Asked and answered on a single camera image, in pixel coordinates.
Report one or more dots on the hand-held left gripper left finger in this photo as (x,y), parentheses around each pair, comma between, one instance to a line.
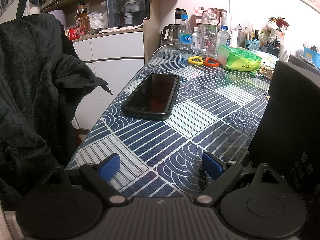
(110,167)

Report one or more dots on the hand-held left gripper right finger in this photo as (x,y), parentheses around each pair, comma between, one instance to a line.
(212,166)

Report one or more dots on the brown snack packet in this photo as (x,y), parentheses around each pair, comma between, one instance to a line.
(266,72)

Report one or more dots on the blue patterned desktop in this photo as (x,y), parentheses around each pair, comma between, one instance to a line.
(200,115)

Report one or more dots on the black smartphone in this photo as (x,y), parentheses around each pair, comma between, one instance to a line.
(152,95)

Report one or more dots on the orange carabiner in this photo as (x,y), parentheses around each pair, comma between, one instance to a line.
(211,62)

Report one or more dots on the yellow carabiner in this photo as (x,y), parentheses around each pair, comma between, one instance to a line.
(196,60)

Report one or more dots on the green tissue pack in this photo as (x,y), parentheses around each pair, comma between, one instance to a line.
(240,58)

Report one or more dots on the black fleece garment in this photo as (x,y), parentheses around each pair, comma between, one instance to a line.
(30,80)

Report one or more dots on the white base cabinet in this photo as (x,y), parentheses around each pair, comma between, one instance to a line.
(115,47)

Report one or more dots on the blue plastic basket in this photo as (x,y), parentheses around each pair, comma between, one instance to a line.
(252,45)

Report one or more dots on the blue cap water bottle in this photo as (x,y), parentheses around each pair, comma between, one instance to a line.
(223,38)

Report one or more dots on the small white bottle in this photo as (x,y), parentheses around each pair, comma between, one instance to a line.
(195,38)

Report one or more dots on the clear printed drinking bottle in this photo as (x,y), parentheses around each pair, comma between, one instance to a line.
(208,36)

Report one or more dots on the blue label water bottle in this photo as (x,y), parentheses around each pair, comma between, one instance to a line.
(185,37)

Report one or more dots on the white cup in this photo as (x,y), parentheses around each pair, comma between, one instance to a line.
(283,52)

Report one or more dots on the red tin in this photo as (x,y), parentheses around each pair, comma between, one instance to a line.
(73,33)

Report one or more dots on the white plastic bag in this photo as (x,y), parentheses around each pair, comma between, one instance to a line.
(98,20)

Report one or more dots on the amber glass bottle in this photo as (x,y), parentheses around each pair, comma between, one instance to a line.
(83,21)

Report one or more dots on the blue cardboard box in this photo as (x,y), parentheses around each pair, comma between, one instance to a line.
(311,56)

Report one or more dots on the black lid sports bottle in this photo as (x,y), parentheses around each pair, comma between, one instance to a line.
(178,15)

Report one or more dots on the pink checked gift bag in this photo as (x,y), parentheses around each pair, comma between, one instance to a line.
(220,11)

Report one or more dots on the red artificial flower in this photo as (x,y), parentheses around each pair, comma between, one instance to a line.
(278,22)

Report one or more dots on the purple kitchen appliance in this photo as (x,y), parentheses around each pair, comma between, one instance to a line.
(58,16)

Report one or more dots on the grey water purifier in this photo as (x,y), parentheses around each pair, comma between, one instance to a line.
(126,7)

